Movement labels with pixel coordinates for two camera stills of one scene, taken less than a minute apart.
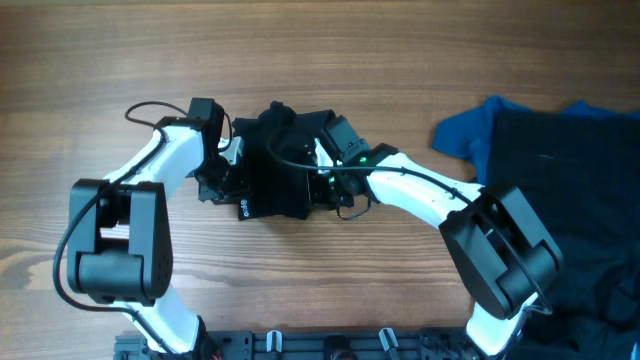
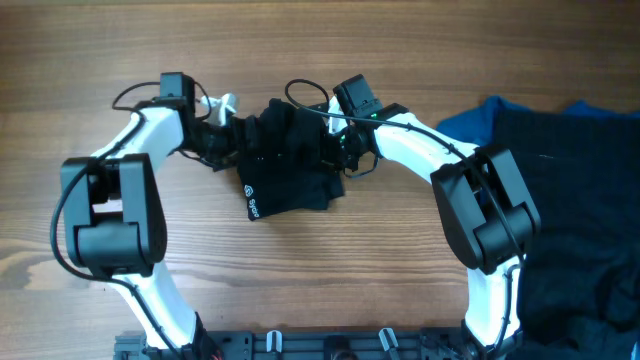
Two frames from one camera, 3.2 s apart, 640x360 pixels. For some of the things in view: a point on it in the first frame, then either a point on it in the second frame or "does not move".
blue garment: (468, 134) does not move
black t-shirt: (277, 148) does not move
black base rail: (312, 344) does not move
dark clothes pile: (579, 175) does not move
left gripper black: (208, 190) -> (232, 151)
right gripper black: (318, 198) -> (351, 159)
